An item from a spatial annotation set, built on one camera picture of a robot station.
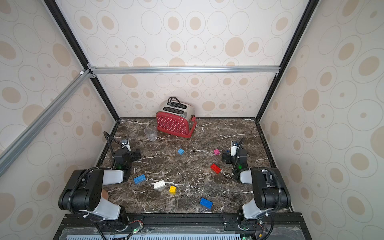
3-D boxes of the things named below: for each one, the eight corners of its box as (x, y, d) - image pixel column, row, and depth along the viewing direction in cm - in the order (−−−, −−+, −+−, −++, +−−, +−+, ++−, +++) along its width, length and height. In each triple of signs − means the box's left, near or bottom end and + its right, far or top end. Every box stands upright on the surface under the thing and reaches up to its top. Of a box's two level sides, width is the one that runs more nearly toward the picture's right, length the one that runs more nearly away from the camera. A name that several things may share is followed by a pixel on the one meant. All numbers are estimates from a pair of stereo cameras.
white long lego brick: (154, 190, 86) (154, 188, 85) (153, 184, 88) (153, 183, 87) (165, 186, 88) (165, 184, 86) (164, 181, 90) (163, 179, 88)
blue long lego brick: (135, 184, 88) (134, 182, 86) (134, 179, 90) (133, 178, 88) (146, 179, 90) (145, 178, 88) (145, 175, 92) (144, 173, 90)
